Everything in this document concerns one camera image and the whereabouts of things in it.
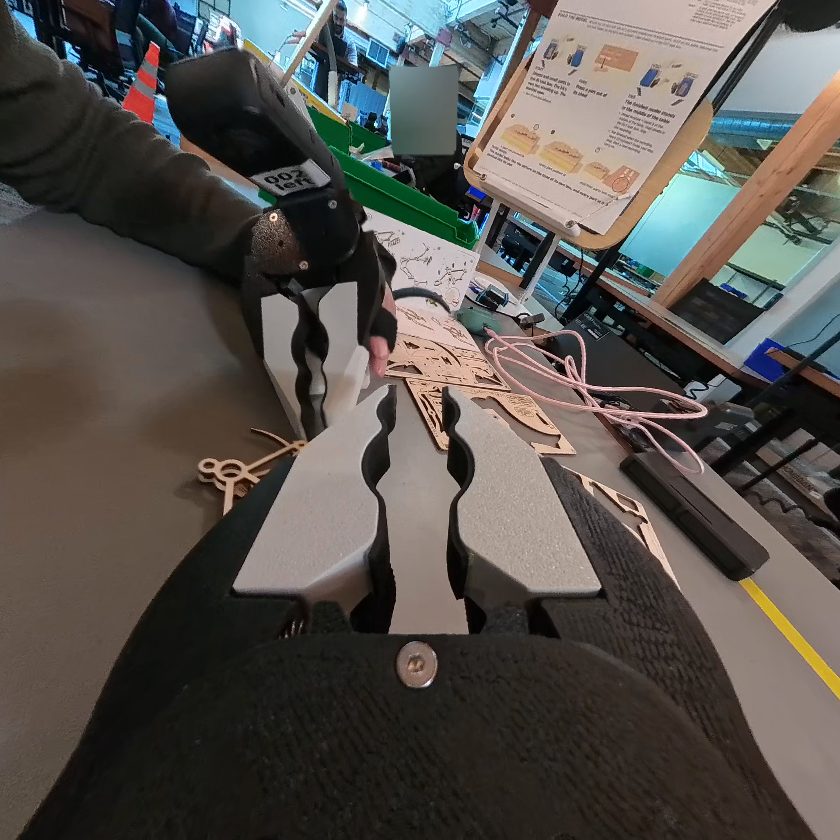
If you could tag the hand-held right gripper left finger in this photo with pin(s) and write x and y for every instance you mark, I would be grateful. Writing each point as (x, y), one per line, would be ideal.
(315, 525)

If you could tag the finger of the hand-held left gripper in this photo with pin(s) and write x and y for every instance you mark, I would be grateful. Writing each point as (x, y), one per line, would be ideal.
(341, 321)
(281, 354)

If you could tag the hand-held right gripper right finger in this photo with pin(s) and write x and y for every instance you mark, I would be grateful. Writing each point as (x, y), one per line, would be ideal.
(518, 525)

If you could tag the curved wooden model part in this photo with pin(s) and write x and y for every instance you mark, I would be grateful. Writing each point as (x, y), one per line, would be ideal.
(282, 447)

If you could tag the wooden model frame part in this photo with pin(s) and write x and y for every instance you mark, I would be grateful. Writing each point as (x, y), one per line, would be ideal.
(226, 469)

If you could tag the person's left forearm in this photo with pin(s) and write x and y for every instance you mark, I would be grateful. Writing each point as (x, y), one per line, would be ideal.
(98, 164)

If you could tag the wooden parts sheet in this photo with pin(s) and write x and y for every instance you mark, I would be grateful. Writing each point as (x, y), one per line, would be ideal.
(649, 531)
(525, 420)

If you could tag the person's left hand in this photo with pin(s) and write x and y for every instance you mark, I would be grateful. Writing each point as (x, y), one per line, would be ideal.
(384, 321)

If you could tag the green plastic bin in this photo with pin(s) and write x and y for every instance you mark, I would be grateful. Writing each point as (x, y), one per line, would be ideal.
(334, 131)
(394, 190)

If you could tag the wooden sheet with arc cutouts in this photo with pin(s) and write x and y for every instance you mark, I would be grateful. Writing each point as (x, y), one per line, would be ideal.
(433, 361)

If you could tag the white instruction sheet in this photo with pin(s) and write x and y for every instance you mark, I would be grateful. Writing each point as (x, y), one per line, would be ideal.
(426, 262)

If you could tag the orange traffic cone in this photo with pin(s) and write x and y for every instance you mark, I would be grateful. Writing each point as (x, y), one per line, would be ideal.
(144, 92)

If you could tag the teal plastic object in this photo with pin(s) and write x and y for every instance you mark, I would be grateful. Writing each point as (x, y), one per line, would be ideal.
(479, 320)

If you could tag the small black device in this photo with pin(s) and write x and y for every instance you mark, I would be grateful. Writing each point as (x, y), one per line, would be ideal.
(491, 296)

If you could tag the white board stand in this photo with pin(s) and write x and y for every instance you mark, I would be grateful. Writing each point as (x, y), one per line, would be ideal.
(489, 229)

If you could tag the black rectangular box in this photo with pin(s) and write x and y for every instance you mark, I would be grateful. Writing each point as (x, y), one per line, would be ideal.
(695, 518)

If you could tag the flat black case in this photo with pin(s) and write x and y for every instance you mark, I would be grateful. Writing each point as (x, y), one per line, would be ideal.
(623, 367)

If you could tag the yellow tape strip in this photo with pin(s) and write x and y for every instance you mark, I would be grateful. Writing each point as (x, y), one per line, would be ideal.
(787, 630)

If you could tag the wooden poster board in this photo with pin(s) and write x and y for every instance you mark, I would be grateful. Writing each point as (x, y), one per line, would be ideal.
(656, 220)

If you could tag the white instruction poster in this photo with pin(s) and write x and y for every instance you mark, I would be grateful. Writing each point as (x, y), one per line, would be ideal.
(610, 98)

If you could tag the wooden beam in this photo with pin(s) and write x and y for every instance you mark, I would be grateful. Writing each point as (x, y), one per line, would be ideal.
(754, 197)

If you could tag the black stand pole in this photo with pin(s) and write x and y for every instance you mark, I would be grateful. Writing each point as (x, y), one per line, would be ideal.
(745, 62)

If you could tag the pale wooden post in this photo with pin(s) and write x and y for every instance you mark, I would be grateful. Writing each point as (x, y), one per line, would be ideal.
(308, 43)

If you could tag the silver air duct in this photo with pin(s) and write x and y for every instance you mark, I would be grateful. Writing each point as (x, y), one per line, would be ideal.
(774, 128)

